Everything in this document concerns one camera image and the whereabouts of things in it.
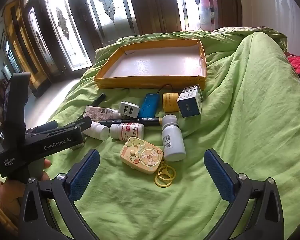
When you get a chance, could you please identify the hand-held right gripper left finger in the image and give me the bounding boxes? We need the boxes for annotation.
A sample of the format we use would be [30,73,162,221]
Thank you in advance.
[18,149,100,240]

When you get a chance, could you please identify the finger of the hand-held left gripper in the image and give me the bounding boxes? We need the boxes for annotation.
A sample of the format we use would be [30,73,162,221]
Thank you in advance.
[27,120,58,134]
[62,116,92,130]

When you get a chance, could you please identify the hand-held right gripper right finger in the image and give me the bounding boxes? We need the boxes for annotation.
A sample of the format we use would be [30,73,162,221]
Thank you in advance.
[204,149,285,240]

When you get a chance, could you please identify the small white bottle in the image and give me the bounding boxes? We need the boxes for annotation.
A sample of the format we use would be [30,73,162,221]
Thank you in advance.
[81,121,110,140]

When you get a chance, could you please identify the rose hand cream tube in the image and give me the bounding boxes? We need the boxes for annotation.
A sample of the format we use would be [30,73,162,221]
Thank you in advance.
[84,105,123,122]

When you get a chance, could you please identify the black pen purple end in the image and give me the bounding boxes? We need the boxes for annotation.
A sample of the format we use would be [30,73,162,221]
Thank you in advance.
[90,93,107,107]

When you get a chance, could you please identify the white bottle red label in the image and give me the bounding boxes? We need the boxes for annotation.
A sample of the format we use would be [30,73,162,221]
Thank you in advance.
[109,123,145,140]

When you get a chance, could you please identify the white USB charger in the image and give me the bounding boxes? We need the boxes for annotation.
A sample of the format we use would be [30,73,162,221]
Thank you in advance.
[118,101,140,119]

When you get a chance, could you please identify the black marker yellow end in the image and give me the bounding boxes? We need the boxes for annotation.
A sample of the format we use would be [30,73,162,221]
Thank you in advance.
[97,117,163,126]

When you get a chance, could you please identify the large white bottle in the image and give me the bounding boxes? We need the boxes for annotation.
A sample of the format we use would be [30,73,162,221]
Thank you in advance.
[161,114,187,162]

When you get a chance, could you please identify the blue battery with wire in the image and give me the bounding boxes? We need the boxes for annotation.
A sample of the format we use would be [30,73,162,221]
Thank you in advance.
[137,85,174,120]

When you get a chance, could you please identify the blue and white carton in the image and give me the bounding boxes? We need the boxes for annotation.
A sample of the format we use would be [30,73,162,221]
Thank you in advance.
[177,84,203,118]

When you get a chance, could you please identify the yellow jar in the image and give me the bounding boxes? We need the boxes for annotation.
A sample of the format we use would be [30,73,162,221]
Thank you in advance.
[162,92,180,113]

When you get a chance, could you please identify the yellow cardboard box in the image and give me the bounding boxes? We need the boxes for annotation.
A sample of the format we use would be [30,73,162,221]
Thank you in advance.
[94,39,207,90]

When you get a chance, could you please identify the person's left hand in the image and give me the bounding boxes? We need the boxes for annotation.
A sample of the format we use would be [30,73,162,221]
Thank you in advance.
[0,159,52,227]

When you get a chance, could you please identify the green blanket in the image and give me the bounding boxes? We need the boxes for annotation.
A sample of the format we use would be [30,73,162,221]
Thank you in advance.
[40,26,300,240]

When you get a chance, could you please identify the narrow glass door panel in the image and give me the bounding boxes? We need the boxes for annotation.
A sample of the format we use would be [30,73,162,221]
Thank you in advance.
[27,6,53,75]

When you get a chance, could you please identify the arched stained glass door panel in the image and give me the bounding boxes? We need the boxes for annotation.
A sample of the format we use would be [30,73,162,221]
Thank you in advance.
[44,0,95,72]

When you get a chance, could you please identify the yellow wooden cabinet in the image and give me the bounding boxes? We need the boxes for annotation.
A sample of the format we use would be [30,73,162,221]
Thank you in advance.
[2,0,53,92]

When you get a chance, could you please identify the red cloth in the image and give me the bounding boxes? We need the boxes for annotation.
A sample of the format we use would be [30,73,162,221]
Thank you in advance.
[287,55,300,75]

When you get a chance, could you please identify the brown wooden panel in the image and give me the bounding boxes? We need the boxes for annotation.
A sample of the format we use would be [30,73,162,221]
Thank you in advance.
[126,0,183,35]

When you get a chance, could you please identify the floral quilt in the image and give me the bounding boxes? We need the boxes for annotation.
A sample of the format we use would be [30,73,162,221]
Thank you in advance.
[212,26,288,42]

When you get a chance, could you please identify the stained glass window red bits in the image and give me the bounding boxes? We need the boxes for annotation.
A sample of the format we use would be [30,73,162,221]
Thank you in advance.
[174,0,217,33]

